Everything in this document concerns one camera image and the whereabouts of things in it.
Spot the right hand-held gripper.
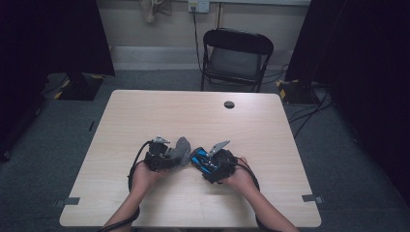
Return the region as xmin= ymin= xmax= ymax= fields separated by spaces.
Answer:
xmin=202 ymin=139 xmax=240 ymax=186

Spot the black folding chair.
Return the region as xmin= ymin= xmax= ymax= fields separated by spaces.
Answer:
xmin=200 ymin=27 xmax=275 ymax=94

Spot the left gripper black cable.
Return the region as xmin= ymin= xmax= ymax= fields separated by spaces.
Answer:
xmin=96 ymin=139 xmax=153 ymax=232

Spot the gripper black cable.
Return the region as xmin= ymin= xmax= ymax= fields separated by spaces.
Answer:
xmin=236 ymin=159 xmax=283 ymax=232
xmin=96 ymin=139 xmax=153 ymax=232

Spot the black stand base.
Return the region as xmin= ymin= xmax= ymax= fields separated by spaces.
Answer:
xmin=54 ymin=72 xmax=105 ymax=102
xmin=276 ymin=78 xmax=323 ymax=104

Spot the black floor cable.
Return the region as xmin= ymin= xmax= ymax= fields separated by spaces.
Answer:
xmin=287 ymin=88 xmax=334 ymax=139

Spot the grey towel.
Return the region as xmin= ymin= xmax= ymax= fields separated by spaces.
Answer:
xmin=168 ymin=136 xmax=192 ymax=168

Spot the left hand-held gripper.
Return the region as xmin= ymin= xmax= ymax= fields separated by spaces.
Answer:
xmin=143 ymin=135 xmax=178 ymax=172

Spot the person's right hand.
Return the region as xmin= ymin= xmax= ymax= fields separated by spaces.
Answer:
xmin=221 ymin=157 xmax=261 ymax=196

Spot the white wall socket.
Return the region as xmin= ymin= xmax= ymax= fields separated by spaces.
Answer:
xmin=188 ymin=0 xmax=211 ymax=14

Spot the beige hanging cloth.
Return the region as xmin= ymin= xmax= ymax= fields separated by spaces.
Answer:
xmin=138 ymin=0 xmax=173 ymax=23

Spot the black curtain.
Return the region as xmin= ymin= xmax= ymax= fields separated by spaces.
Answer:
xmin=0 ymin=0 xmax=116 ymax=162
xmin=284 ymin=0 xmax=410 ymax=207

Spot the blue toy car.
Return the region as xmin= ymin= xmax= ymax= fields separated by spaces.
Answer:
xmin=190 ymin=147 xmax=220 ymax=175

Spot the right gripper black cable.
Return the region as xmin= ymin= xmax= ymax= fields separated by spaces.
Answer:
xmin=236 ymin=159 xmax=283 ymax=232

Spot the black wall socket cable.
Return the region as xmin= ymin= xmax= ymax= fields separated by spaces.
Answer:
xmin=191 ymin=7 xmax=203 ymax=73

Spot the person's left hand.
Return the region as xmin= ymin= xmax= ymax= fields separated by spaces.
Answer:
xmin=130 ymin=159 xmax=169 ymax=198

